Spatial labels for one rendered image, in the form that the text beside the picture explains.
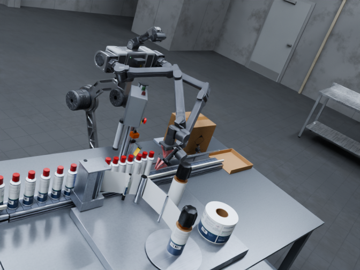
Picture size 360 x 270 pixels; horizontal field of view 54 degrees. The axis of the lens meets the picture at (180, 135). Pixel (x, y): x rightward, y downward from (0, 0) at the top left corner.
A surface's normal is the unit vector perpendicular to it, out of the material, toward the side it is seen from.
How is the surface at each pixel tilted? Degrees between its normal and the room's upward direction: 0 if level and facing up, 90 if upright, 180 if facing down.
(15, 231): 0
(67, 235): 0
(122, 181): 90
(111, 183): 90
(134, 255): 0
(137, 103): 90
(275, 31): 90
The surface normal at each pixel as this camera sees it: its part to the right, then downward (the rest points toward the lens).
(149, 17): -0.60, 0.19
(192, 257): 0.29, -0.85
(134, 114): 0.09, 0.48
